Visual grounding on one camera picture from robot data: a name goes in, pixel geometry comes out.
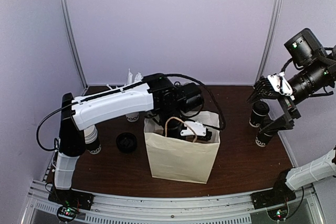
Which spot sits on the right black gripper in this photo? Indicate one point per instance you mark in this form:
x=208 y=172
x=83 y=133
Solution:
x=285 y=121

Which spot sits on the black plastic cup lid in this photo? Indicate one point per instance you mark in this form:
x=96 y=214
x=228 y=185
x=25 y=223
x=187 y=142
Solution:
x=261 y=108

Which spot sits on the black paper coffee cup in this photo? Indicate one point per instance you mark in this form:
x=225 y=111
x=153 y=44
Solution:
x=256 y=118

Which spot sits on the cream paper bag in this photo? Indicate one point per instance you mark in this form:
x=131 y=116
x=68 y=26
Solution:
x=179 y=160

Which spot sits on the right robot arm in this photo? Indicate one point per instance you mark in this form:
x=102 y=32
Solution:
x=307 y=74

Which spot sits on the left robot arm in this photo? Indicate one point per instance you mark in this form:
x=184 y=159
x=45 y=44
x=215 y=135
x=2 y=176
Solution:
x=154 y=93

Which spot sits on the wrapped white straws bundle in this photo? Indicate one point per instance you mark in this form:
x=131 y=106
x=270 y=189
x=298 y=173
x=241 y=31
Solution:
x=131 y=78

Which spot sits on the white cup holding straws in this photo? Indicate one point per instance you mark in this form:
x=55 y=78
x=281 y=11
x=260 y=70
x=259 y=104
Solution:
x=132 y=117

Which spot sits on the stack of black lids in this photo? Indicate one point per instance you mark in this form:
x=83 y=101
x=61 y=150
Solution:
x=126 y=142

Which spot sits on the stack of paper cups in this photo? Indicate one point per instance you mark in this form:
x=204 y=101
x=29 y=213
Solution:
x=92 y=141

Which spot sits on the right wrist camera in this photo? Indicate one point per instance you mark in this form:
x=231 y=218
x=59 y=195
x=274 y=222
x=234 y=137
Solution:
x=280 y=84

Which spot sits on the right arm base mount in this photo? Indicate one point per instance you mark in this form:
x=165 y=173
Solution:
x=275 y=202

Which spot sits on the right corner metal post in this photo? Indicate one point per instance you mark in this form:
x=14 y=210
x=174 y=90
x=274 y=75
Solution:
x=275 y=14

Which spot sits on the corner metal post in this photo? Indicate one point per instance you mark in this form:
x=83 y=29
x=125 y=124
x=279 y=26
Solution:
x=275 y=14
x=72 y=44

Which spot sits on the aluminium front rail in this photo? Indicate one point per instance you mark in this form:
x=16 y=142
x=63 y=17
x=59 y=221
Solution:
x=235 y=208

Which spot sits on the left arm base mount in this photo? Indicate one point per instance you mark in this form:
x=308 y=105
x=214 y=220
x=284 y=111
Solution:
x=71 y=202

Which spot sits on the left corner metal post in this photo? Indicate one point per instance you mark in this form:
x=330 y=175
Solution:
x=72 y=44

